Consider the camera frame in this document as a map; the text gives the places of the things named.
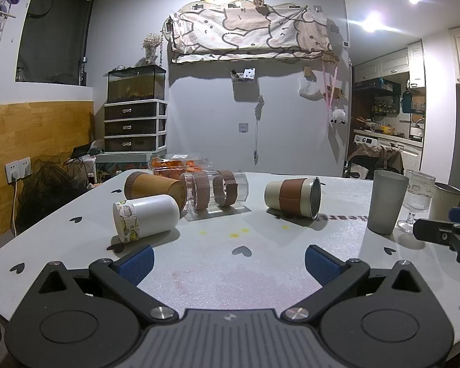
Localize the cat-printed cloth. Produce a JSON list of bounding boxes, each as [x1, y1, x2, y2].
[[164, 2, 332, 64]]

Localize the black net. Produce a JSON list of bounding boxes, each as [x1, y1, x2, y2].
[[17, 156, 90, 235]]

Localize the clear box of orange food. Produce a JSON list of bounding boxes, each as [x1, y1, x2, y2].
[[148, 153, 213, 177]]

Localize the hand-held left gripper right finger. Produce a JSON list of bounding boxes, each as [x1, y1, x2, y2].
[[282, 244, 427, 323]]

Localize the clear cup with brown bands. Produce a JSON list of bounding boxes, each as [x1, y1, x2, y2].
[[180, 169, 250, 211]]

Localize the white cup at right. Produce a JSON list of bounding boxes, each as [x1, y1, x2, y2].
[[428, 182, 460, 222]]

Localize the white power cable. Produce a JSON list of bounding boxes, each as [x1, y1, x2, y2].
[[10, 179, 21, 239]]

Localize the kitchen spice shelf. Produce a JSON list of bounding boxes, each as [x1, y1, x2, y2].
[[370, 84, 403, 116]]

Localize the glass fish tank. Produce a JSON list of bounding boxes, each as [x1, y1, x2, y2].
[[107, 65, 167, 104]]

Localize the chair with brown cloth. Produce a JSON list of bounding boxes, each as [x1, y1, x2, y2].
[[345, 141, 405, 179]]

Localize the white cup with printed band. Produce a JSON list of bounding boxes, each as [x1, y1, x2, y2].
[[113, 194, 182, 244]]

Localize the white hanging bag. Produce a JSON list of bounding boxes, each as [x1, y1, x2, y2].
[[298, 76, 323, 99]]

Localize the brown paper-sleeved cup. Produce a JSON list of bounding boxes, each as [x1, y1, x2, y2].
[[123, 171, 188, 213]]

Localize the grey hanging cord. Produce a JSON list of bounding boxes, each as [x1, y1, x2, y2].
[[252, 94, 265, 164]]

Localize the pink ribbon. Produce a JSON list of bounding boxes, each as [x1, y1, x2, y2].
[[321, 60, 340, 110]]

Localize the white wall socket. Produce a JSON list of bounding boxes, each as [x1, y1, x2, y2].
[[5, 157, 32, 184]]

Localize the white wall cabinets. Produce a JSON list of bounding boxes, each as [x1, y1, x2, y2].
[[353, 23, 460, 87]]

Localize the white washing machine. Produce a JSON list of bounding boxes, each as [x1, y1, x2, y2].
[[353, 133, 423, 171]]

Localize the black laptop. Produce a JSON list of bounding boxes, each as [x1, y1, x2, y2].
[[70, 143, 91, 160]]

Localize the white drawer unit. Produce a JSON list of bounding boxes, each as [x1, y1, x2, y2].
[[103, 100, 168, 153]]

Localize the grey frosted tumbler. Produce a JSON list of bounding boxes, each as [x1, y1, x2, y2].
[[366, 169, 410, 236]]

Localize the dark window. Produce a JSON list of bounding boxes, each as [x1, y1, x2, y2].
[[15, 0, 101, 87]]

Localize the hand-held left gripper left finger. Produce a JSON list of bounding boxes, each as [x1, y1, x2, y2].
[[34, 245, 179, 324]]

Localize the vase of dried flowers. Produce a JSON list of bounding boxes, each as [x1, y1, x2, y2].
[[142, 33, 163, 65]]

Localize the cream cup with brown sleeve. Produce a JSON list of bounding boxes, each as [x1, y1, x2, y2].
[[264, 177, 322, 221]]

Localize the ribbed clear wine glass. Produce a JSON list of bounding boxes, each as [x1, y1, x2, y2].
[[397, 169, 437, 234]]

